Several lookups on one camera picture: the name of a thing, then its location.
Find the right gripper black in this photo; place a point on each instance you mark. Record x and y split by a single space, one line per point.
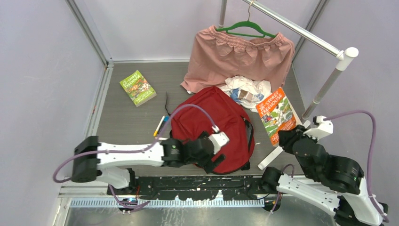
286 135

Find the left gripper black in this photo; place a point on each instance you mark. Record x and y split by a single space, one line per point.
208 165

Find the red backpack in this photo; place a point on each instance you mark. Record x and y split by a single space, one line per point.
210 111

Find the orange treehouse book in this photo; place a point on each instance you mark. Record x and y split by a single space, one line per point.
277 113

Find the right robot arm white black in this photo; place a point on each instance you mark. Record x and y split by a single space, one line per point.
348 200

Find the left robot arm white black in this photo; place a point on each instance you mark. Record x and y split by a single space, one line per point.
111 163

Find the black blue highlighter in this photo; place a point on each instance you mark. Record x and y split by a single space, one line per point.
165 119

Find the white yellow marker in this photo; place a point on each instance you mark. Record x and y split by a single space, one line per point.
158 126

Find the white crumpled cloth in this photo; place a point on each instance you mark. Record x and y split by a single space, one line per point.
246 92

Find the green treehouse book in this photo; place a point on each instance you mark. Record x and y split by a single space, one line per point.
138 88

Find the pink skirt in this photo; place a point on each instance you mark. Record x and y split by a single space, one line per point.
217 56

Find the green clothes hanger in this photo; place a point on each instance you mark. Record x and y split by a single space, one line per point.
247 24

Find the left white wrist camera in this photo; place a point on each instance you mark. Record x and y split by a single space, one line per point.
218 139

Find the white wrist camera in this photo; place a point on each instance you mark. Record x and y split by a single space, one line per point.
218 139
322 129

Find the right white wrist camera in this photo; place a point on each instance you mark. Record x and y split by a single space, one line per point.
322 129

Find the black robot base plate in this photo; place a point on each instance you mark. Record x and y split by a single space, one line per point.
197 188

